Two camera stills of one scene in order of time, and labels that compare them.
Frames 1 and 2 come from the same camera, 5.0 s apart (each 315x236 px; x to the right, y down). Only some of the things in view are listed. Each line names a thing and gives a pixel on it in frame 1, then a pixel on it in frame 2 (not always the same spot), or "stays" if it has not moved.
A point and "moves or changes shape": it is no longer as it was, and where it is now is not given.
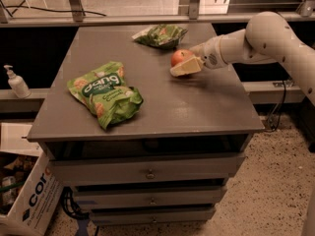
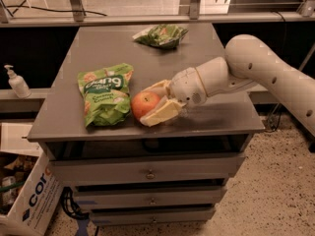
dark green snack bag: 162,34 stays
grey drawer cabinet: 168,164 stays
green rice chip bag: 104,91 moves or changes shape
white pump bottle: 18,84 stays
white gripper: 212,53 → 186,86
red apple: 179,56 → 143,102
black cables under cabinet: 69,205 stays
